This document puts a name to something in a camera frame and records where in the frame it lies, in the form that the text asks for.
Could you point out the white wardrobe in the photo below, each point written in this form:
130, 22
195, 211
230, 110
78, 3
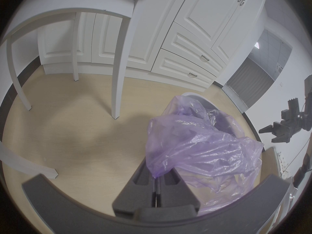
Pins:
195, 21

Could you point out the white chair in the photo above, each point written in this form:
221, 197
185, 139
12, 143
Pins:
73, 11

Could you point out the white curved furniture leg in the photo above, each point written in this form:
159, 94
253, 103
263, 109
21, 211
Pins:
26, 164

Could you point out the white trash bin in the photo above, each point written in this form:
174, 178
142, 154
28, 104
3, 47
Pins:
195, 96

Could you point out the purple plastic bag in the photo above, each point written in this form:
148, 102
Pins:
195, 142

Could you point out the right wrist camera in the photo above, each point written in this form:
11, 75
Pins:
291, 110

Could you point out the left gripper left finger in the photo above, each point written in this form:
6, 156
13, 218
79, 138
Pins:
131, 194

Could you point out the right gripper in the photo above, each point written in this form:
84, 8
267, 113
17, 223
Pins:
288, 130

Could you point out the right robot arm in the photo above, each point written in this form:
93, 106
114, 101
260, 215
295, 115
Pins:
307, 121

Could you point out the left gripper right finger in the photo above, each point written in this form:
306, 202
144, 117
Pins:
180, 194

